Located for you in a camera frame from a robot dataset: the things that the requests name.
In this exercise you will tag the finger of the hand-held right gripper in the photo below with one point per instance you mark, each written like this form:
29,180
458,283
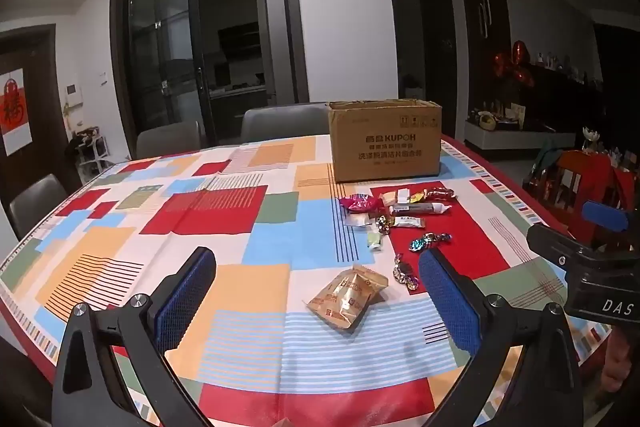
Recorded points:
555,243
606,215

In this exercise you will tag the white light switch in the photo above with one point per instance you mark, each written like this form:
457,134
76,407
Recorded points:
103,78

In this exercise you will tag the brown and white bar packet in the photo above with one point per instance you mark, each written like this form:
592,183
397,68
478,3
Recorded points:
409,222

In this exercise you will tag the pink candy packet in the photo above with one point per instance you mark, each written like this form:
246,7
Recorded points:
359,203

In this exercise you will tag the white shoe rack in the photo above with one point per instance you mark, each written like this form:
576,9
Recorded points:
92,152

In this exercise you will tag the red and white door poster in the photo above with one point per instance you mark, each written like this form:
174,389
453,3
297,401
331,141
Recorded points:
12,112

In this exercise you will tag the yellow candy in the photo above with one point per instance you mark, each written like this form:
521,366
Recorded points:
417,196

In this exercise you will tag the white sideboard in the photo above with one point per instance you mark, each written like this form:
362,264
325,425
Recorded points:
520,138

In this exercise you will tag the red candy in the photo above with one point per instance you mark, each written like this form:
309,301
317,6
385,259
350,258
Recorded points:
440,193

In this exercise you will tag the white intercom panel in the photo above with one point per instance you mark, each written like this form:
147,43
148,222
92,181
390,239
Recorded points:
74,93

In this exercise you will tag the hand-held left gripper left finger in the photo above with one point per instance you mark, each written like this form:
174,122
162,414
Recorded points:
184,299

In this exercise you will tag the grey dining chair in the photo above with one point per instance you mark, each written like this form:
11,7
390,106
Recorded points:
37,204
169,139
282,122

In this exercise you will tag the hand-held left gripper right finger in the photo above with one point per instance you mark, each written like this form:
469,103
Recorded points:
450,302

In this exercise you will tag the brown stick packet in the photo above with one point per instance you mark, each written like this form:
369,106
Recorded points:
417,208

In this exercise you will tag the shiny foil candy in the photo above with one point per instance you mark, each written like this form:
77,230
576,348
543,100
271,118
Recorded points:
384,224
429,241
405,273

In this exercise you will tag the golden snack packet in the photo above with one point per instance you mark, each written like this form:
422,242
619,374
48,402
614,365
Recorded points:
347,299

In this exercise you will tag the brown cardboard box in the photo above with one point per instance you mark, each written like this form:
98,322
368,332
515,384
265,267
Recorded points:
385,142

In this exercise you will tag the person's right hand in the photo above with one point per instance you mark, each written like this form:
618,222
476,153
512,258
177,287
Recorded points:
619,357

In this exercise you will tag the colourful checked tablecloth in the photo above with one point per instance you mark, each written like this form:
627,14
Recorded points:
260,257

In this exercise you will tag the white and yellow small packet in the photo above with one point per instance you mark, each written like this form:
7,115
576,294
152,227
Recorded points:
403,196

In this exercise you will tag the dark room door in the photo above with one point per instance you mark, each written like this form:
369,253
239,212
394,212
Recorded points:
437,57

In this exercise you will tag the dark wardrobe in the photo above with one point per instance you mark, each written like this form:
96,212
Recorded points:
482,57

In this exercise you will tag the red gift box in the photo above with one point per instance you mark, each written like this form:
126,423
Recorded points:
585,179

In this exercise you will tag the green small packet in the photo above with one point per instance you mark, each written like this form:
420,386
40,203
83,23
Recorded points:
374,240

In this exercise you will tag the glass sliding door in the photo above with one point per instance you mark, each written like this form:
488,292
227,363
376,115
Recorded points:
160,32

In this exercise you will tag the red foil balloons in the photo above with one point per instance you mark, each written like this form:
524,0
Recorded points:
517,62

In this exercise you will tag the dark wooden door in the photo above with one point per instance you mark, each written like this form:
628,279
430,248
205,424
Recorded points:
42,67

